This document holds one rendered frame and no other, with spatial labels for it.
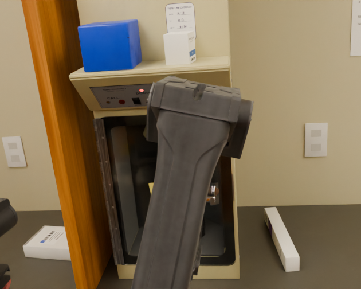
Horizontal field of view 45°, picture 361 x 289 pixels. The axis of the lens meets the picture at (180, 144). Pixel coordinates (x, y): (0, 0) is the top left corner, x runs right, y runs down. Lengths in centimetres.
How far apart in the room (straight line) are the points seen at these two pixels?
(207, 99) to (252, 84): 104
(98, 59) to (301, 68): 73
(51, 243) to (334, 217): 87
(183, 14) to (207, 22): 5
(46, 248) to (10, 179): 44
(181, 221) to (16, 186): 138
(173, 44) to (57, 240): 74
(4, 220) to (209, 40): 54
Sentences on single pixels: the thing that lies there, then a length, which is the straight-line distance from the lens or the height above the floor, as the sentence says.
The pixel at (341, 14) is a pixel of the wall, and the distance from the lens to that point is 141.
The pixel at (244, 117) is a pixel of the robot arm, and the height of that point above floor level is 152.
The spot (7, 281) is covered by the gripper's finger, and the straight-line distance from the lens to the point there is 91.
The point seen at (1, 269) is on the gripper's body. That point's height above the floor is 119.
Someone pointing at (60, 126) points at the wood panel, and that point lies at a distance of 98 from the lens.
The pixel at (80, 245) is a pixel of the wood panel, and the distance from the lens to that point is 108.
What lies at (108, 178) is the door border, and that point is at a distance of 106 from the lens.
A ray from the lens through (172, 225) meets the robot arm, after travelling 36.
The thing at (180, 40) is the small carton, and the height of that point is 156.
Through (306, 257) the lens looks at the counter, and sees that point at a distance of 127.
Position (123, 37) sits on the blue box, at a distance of 87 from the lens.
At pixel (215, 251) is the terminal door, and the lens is 112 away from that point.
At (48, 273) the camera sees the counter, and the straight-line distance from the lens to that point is 131.
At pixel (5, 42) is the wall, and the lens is 157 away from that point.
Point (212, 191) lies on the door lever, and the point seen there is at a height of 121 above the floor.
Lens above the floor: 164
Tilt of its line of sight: 19 degrees down
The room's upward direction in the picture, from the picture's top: 5 degrees counter-clockwise
